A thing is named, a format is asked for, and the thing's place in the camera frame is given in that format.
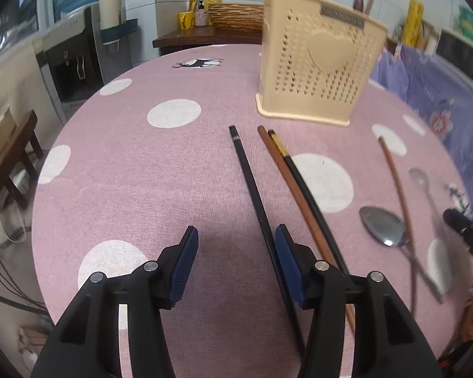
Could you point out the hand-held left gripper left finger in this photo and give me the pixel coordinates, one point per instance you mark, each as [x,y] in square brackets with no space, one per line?
[183,267]

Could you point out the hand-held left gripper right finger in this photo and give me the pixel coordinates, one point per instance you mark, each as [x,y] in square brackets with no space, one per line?
[287,260]

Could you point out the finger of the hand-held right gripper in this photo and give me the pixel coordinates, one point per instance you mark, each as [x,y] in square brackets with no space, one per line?
[463,224]

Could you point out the black chopstick gold band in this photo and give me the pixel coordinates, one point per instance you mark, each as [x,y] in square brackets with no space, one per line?
[256,201]
[297,181]

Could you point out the cream plastic utensil holder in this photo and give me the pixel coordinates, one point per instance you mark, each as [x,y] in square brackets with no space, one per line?
[299,78]

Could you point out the pink polka dot tablecloth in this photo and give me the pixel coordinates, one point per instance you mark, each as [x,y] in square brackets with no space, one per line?
[161,173]

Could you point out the purple floral cloth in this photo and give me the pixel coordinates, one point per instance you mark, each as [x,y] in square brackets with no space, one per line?
[437,98]

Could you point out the white microwave oven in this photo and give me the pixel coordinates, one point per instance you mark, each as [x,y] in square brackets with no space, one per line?
[457,51]

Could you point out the green instant noodle cup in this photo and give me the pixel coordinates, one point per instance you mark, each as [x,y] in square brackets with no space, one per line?
[466,21]

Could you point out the dark wooden chair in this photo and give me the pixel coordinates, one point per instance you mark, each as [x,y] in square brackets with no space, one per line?
[12,153]

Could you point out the yellow plastic roll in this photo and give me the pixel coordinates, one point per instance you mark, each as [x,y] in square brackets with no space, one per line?
[412,23]

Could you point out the dark wooden counter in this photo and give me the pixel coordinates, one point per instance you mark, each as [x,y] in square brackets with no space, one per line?
[205,39]

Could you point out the grey water dispenser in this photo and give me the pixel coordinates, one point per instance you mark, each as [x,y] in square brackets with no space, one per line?
[75,63]

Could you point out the yellow mug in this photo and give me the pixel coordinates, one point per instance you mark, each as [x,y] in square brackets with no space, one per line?
[186,20]

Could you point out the wicker basket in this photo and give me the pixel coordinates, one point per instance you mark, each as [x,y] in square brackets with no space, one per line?
[236,15]

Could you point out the pink patterned pump bottle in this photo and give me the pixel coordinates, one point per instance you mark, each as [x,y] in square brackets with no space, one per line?
[201,16]

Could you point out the cream paper cup sleeve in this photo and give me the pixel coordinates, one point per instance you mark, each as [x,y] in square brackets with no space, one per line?
[110,8]

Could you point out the aluminium frame window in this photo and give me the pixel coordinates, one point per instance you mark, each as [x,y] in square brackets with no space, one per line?
[23,12]

